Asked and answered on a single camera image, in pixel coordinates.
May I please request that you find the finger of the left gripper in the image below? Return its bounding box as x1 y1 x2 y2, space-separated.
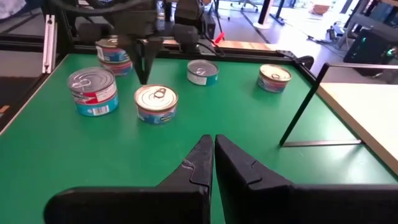
76 22 146 85
142 23 200 85

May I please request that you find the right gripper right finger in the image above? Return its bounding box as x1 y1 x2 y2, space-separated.
215 134 398 224

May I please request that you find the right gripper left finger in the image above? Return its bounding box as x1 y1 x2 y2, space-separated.
43 134 215 224

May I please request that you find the blue teal label can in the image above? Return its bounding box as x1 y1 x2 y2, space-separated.
95 37 131 63

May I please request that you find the silver lid red label can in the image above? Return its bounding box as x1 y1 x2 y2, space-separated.
67 67 118 105

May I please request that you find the gold lid blue label can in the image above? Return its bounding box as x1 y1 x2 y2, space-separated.
134 84 179 125
257 64 292 93

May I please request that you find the teal label barcode can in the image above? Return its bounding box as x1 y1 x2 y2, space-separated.
74 93 119 118

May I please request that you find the silver lid teal white can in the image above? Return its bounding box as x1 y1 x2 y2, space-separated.
187 59 220 87

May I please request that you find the silver aluminium extrusion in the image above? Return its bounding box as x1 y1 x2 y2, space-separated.
42 14 58 75

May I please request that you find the green table mat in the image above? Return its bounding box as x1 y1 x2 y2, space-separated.
0 53 398 224

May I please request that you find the white cloth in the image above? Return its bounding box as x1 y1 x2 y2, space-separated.
0 0 27 20

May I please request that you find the cardboard box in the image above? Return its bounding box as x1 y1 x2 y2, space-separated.
310 2 332 16

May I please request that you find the black computer tower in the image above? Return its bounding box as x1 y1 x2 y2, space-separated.
343 27 398 68

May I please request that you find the black aluminium table frame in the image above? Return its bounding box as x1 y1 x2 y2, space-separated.
0 6 315 135

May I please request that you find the black post white base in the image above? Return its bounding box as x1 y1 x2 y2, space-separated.
253 0 281 30

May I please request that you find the wooden shelf black metal frame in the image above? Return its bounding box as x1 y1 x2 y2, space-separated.
279 62 398 175

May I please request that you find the black cable with plug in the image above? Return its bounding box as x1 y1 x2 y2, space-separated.
307 22 346 44

